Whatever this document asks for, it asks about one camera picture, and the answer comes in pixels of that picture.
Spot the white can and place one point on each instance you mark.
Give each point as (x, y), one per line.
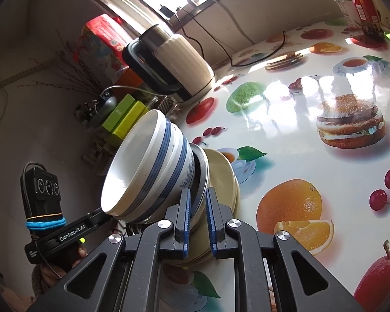
(346, 9)

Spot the red printed gift bag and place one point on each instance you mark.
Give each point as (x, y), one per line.
(104, 35)

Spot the red label glass jar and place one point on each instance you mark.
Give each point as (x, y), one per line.
(367, 9)

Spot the person's left forearm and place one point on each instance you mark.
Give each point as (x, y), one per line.
(47, 281)

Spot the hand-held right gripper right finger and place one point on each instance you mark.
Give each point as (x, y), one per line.
(212, 224)

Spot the black plug adapter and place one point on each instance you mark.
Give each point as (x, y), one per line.
(169, 10)

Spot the yellow-green box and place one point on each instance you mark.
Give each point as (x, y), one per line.
(130, 120)

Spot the cream electric kettle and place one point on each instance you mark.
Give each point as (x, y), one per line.
(182, 65)

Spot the person's left hand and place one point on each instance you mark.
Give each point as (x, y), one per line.
(80, 255)

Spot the dark green box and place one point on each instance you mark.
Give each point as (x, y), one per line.
(117, 112)

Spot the white bowl with blue stripe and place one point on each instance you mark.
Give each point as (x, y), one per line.
(133, 169)

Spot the grey round device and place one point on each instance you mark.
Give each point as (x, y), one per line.
(107, 104)

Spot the beige plate with brown patch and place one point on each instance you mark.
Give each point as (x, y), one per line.
(237, 191)
(240, 201)
(222, 172)

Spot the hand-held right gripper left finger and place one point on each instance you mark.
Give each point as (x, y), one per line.
(186, 224)

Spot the dry twigs bunch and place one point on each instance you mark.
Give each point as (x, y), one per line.
(71, 68)

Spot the stainless steel bowl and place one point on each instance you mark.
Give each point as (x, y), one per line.
(201, 172)

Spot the chevron patterned tray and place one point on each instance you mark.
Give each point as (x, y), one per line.
(167, 107)

